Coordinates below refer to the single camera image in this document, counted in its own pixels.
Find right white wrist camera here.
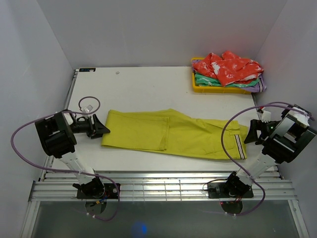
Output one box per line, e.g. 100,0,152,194
257,107,271,123

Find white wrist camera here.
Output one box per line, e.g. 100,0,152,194
79,105,94,117
257,107,271,123

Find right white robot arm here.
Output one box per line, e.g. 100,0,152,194
223,105,317,197

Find yellow-green trousers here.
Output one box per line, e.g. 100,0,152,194
101,109,248,160

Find red white patterned garment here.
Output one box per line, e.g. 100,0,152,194
192,51,264,86

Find green folded garment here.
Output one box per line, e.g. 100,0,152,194
194,73,259,88

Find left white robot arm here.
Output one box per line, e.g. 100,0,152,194
35,110,110,198

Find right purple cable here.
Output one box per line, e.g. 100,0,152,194
220,101,314,217

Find blue label sticker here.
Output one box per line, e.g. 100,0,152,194
79,68,96,72

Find purple striped garment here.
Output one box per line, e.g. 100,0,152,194
192,58,267,93

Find purple cable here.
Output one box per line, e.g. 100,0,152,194
220,101,314,217
11,96,121,221

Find yellow plastic tray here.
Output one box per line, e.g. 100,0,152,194
191,56,258,94

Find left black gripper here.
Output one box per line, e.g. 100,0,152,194
71,114,110,139

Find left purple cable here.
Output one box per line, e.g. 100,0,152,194
11,96,121,221

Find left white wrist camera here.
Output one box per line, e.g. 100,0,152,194
79,105,94,117

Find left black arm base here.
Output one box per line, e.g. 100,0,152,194
76,183,120,199

